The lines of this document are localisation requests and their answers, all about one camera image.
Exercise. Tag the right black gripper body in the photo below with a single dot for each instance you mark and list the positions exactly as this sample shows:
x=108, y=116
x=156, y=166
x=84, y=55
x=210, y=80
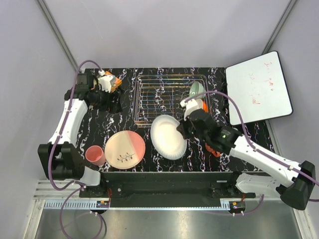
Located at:
x=188, y=131

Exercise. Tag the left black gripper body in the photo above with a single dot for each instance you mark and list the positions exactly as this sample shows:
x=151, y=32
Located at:
x=112, y=105

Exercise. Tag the white orange bowl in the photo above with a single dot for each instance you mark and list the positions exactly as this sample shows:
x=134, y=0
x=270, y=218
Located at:
x=204, y=106

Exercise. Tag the white scalloped plate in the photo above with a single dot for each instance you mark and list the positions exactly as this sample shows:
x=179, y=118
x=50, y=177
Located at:
x=165, y=138

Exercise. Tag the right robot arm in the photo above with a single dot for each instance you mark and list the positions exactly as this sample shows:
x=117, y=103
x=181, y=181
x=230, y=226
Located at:
x=292, y=181

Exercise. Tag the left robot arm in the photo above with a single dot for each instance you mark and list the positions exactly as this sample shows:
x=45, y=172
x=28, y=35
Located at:
x=59, y=157

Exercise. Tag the orange book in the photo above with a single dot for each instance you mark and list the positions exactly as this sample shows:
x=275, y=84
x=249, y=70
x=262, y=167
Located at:
x=115, y=83

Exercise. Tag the orange mug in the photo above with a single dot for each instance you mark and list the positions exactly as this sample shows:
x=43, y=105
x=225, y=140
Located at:
x=212, y=151

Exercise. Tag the pink beige plate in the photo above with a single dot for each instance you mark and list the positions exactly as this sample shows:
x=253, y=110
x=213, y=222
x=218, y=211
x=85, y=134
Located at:
x=125, y=149

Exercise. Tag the pink plastic cup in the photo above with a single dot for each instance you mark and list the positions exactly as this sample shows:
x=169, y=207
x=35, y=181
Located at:
x=95, y=155

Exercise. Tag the white board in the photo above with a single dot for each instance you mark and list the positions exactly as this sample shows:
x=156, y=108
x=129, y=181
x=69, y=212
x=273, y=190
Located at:
x=259, y=89

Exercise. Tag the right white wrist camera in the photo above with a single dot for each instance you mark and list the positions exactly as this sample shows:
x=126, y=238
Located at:
x=191, y=106

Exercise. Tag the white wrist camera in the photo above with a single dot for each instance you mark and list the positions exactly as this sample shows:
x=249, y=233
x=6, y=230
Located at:
x=191, y=106
x=107, y=81

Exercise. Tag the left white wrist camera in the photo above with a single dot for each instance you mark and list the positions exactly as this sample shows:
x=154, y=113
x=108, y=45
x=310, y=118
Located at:
x=107, y=81

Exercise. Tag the wire dish rack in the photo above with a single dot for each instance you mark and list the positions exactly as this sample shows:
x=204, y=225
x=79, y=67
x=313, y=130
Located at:
x=157, y=95

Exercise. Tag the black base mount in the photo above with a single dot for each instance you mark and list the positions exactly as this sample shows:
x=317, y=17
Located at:
x=167, y=190

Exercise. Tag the aluminium rail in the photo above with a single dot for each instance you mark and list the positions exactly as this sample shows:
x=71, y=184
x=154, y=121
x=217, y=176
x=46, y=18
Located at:
x=45, y=191

